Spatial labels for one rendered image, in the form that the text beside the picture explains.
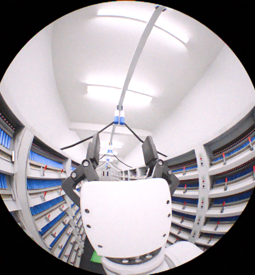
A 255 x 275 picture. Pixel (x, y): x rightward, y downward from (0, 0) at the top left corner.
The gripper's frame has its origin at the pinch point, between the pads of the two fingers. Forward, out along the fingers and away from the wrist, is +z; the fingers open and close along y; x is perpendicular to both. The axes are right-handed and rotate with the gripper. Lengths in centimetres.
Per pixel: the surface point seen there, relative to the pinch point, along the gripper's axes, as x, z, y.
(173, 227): -78, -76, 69
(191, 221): -49, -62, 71
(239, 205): 2, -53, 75
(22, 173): -17, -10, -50
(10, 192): -10, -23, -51
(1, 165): -2, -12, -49
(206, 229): -27, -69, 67
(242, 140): 17, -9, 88
